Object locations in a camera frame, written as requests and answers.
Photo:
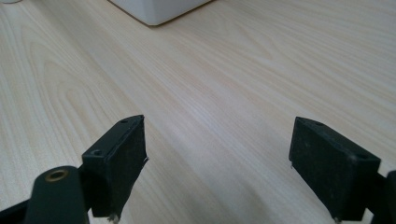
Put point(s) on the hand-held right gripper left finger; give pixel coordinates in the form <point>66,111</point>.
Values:
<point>115,168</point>

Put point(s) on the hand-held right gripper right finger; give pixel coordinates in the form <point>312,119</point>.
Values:
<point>330,168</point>

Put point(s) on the white plastic storage bin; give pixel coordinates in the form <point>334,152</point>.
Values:
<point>162,11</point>

